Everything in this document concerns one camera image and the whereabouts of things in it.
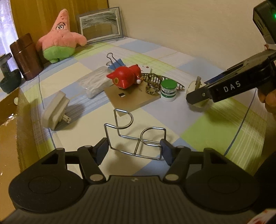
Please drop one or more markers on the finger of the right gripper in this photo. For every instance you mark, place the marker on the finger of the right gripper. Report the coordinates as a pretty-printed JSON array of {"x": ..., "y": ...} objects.
[
  {"x": 198, "y": 96},
  {"x": 224, "y": 76}
]

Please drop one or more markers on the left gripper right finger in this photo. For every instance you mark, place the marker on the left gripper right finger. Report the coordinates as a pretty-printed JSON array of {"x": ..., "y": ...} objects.
[{"x": 177, "y": 159}]

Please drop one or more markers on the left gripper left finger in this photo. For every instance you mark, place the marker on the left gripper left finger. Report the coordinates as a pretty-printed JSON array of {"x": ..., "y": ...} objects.
[{"x": 90, "y": 158}]

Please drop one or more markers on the chrome wire rack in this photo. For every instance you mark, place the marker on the chrome wire rack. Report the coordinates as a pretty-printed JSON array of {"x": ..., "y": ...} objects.
[{"x": 139, "y": 140}]

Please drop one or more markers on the green lid round tin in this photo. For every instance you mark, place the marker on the green lid round tin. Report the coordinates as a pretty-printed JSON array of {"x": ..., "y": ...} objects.
[{"x": 168, "y": 90}]

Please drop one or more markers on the white power adapter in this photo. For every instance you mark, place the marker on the white power adapter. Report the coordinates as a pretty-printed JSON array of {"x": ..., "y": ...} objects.
[{"x": 55, "y": 111}]

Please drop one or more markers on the person right hand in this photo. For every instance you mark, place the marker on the person right hand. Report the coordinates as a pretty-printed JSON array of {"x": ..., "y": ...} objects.
[{"x": 268, "y": 100}]

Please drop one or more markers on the leopard print hair claw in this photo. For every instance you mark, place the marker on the leopard print hair claw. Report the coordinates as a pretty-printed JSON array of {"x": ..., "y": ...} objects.
[{"x": 153, "y": 82}]

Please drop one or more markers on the tan wooden board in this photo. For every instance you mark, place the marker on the tan wooden board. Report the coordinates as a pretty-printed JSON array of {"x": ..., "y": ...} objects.
[{"x": 131, "y": 98}]

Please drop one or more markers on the checkered tablecloth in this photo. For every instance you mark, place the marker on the checkered tablecloth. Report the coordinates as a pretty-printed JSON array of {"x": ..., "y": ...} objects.
[{"x": 235, "y": 127}]

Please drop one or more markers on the brown cardboard box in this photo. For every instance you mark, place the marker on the brown cardboard box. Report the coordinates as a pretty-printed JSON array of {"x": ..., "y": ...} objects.
[{"x": 16, "y": 137}]

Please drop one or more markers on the clear plastic packet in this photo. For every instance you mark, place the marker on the clear plastic packet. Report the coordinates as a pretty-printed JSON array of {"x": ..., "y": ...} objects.
[{"x": 96, "y": 81}]

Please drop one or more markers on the red cat figurine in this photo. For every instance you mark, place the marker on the red cat figurine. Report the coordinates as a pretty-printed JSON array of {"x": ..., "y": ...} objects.
[{"x": 124, "y": 77}]

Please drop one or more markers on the blue binder clip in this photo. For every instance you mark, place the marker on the blue binder clip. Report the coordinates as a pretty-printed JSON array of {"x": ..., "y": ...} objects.
[{"x": 113, "y": 63}]

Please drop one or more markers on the pink starfish plush toy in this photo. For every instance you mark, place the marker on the pink starfish plush toy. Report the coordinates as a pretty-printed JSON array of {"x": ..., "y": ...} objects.
[{"x": 60, "y": 42}]

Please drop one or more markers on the framed sand picture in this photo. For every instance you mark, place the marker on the framed sand picture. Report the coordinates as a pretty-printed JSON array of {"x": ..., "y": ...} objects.
[{"x": 100, "y": 25}]

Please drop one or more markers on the brown wooden canister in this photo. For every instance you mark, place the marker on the brown wooden canister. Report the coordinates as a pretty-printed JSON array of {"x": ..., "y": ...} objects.
[{"x": 26, "y": 57}]

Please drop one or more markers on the pink lace curtain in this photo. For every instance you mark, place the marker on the pink lace curtain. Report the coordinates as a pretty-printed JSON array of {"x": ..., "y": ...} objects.
[{"x": 8, "y": 33}]

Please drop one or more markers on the wooden wall panel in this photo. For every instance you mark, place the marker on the wooden wall panel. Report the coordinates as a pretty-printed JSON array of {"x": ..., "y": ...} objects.
[{"x": 37, "y": 17}]

